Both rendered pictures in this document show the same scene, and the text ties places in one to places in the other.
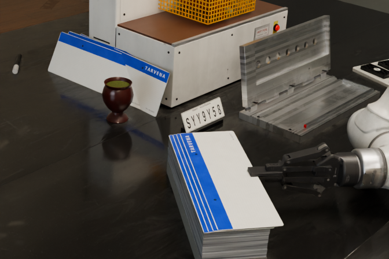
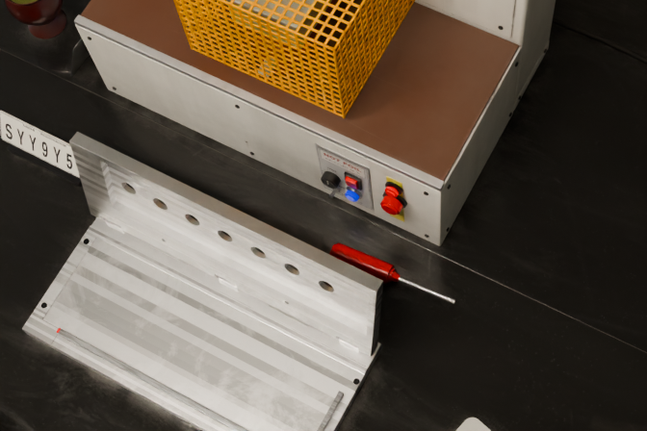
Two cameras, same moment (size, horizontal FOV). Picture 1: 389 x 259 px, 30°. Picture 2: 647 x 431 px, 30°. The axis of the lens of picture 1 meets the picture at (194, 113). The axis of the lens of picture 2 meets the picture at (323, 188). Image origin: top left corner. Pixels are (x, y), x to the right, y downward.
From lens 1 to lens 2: 242 cm
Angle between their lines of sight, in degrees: 67
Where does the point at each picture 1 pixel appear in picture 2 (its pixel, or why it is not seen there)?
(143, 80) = not seen: hidden behind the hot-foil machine
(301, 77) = (257, 292)
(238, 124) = (82, 214)
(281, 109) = (139, 278)
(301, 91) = (242, 308)
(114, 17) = not seen: outside the picture
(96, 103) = not seen: outside the picture
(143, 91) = not seen: hidden behind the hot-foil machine
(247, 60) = (80, 163)
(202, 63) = (165, 89)
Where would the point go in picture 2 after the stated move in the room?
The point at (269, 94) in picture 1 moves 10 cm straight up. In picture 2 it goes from (152, 242) to (136, 214)
